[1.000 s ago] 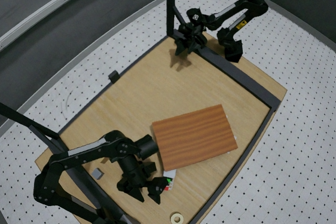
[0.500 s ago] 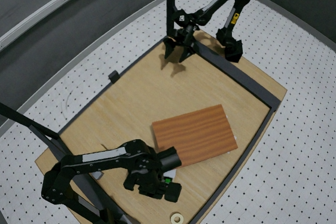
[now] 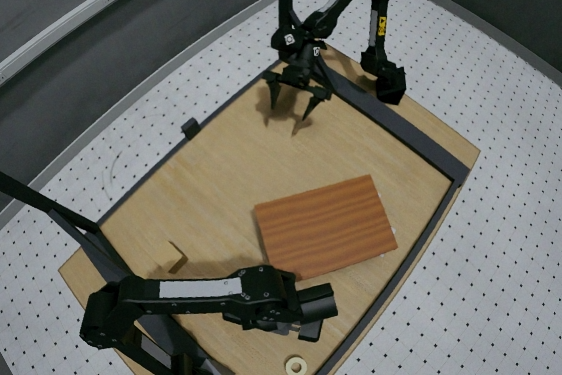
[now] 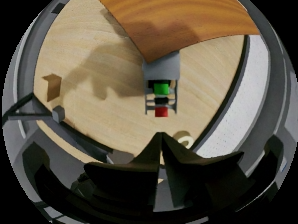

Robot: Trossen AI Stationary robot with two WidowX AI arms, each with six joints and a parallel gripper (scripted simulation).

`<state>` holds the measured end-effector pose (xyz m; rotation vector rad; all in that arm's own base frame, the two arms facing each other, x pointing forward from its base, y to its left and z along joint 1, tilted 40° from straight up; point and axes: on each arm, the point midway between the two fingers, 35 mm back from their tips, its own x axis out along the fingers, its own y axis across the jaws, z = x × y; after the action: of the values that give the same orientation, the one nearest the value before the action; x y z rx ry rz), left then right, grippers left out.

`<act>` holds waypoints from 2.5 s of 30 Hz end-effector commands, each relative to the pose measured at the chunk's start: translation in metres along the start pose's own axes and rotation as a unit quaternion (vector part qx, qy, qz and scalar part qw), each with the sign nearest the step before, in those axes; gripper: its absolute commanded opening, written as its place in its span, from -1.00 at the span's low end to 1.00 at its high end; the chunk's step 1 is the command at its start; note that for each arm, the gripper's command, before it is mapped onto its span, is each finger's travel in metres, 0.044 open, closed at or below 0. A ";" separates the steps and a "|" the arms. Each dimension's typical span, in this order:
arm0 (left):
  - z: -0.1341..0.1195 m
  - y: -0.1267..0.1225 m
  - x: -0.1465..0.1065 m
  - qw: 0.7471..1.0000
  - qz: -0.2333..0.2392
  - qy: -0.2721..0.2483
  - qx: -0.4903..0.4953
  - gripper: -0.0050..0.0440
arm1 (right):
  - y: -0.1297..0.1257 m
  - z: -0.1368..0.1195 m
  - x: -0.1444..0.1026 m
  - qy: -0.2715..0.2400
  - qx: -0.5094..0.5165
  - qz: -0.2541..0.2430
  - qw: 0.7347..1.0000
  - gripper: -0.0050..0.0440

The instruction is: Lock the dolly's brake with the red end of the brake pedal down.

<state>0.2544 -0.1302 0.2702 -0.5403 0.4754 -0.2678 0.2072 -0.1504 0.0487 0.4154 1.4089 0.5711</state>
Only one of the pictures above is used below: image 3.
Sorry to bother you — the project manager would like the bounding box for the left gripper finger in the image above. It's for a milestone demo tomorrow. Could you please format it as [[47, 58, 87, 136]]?
[[302, 96, 325, 121], [265, 82, 282, 110]]

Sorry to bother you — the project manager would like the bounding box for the wooden dolly with black caster wheels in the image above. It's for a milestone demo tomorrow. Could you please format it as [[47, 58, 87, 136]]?
[[254, 174, 399, 283]]

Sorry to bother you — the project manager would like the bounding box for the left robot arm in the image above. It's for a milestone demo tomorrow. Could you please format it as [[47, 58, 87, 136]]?
[[270, 0, 401, 89]]

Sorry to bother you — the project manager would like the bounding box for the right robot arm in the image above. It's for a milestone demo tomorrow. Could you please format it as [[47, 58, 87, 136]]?
[[79, 265, 338, 375]]

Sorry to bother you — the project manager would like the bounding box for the brown cardboard box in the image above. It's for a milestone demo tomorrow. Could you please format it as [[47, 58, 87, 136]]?
[[153, 240, 189, 275]]

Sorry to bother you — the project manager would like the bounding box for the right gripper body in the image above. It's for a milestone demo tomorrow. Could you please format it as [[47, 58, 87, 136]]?
[[222, 313, 323, 343]]

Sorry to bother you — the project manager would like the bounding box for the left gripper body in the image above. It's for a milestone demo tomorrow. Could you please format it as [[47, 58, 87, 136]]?
[[261, 57, 332, 101]]

